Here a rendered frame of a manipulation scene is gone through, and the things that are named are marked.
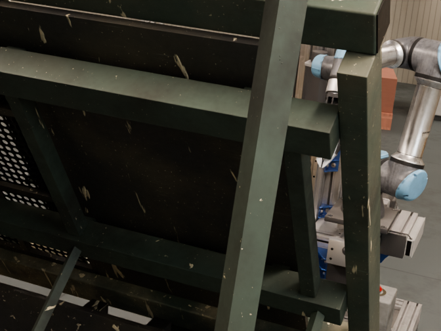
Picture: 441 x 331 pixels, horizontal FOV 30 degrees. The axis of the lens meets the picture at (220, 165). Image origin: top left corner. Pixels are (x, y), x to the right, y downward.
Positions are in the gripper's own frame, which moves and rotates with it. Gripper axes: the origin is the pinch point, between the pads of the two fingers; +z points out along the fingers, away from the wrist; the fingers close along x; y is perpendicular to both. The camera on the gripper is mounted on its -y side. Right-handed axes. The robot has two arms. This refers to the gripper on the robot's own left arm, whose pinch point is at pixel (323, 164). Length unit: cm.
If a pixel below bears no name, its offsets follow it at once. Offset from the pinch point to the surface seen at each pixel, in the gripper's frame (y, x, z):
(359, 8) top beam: 89, 22, -14
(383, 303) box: -28.5, 21.9, 33.8
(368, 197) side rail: 53, 25, 15
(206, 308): -13, -28, 49
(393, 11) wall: -737, -142, -337
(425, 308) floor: -242, 16, 25
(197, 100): 76, -10, 6
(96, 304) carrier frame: -5, -61, 57
